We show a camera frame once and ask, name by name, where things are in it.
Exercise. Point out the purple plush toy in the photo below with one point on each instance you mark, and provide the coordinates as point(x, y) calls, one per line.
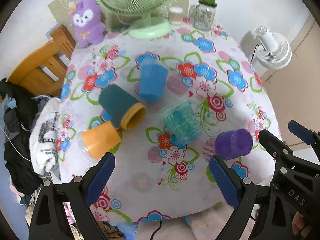
point(89, 29)

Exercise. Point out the floral tablecloth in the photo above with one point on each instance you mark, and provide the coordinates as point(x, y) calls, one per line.
point(162, 165)

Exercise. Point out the cotton swab container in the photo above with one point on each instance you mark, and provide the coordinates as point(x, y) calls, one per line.
point(175, 15)

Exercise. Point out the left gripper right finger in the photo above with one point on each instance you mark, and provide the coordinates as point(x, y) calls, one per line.
point(273, 221)

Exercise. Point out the green desk fan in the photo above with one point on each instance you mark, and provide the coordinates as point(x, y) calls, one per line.
point(148, 26)

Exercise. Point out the orange plastic cup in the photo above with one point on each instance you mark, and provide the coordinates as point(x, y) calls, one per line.
point(98, 140)

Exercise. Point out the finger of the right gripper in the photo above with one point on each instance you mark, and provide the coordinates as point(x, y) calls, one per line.
point(308, 136)
point(277, 149)

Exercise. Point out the teal glitter cup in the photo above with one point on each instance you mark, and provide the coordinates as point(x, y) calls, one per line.
point(181, 121)

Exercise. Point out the purple plastic cup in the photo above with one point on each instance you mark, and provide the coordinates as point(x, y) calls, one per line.
point(233, 144)

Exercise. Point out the blue plastic cup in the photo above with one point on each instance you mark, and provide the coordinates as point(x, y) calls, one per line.
point(153, 77)

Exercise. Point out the dark teal orange-lined cup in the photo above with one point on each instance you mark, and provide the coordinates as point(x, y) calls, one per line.
point(123, 108)

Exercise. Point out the white standing fan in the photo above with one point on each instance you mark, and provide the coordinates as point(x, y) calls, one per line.
point(273, 51)

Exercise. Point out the glass mason jar mug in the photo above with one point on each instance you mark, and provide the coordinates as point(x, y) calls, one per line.
point(202, 15)

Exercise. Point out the pile of dark clothes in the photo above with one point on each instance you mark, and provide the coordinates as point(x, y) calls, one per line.
point(21, 111)

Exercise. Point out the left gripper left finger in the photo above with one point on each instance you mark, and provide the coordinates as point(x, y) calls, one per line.
point(49, 220)

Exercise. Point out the white printed t-shirt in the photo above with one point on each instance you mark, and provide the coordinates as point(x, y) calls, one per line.
point(43, 138)

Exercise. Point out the wooden chair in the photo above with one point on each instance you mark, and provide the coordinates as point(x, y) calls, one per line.
point(43, 72)

